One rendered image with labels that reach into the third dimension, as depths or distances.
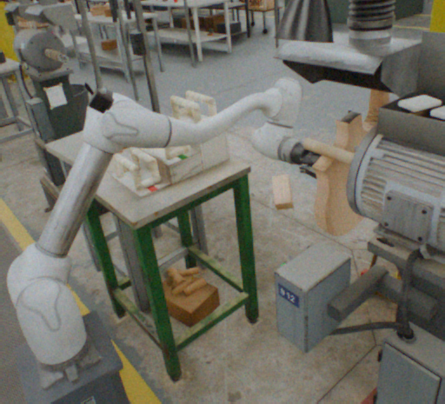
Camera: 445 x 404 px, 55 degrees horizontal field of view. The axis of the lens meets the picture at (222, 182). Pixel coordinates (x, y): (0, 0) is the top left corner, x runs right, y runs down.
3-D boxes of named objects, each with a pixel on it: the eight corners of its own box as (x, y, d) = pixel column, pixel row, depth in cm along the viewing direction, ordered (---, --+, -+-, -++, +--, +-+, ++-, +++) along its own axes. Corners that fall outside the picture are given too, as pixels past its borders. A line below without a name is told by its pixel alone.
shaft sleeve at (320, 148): (357, 169, 111) (364, 162, 113) (355, 160, 110) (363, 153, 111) (303, 151, 124) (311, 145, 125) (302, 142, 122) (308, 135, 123)
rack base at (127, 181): (172, 184, 177) (172, 182, 176) (141, 199, 169) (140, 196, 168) (139, 165, 196) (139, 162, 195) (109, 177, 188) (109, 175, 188)
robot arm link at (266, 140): (272, 162, 152) (282, 126, 149) (243, 149, 163) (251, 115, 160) (292, 163, 160) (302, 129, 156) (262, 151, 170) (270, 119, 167)
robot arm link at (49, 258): (6, 321, 130) (-6, 283, 147) (56, 325, 141) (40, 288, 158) (112, 90, 124) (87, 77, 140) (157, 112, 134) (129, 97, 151)
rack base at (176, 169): (203, 170, 185) (201, 151, 180) (172, 185, 176) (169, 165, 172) (169, 153, 204) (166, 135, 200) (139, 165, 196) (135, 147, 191)
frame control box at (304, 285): (409, 355, 105) (423, 274, 92) (355, 413, 93) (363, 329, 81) (328, 302, 122) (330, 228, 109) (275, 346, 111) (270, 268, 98)
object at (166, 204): (261, 295, 222) (251, 165, 185) (166, 363, 191) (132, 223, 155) (190, 244, 265) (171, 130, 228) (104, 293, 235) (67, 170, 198)
